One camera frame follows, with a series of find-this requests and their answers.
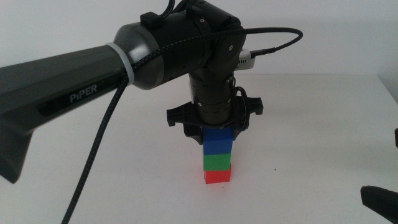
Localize blue cube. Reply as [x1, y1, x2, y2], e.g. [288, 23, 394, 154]
[201, 126, 234, 156]

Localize red cube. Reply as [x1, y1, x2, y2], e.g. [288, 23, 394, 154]
[203, 165, 233, 185]

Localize green cube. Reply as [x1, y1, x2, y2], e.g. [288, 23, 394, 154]
[202, 152, 233, 172]

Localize braided black left camera cable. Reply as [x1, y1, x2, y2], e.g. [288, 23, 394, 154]
[61, 27, 304, 224]

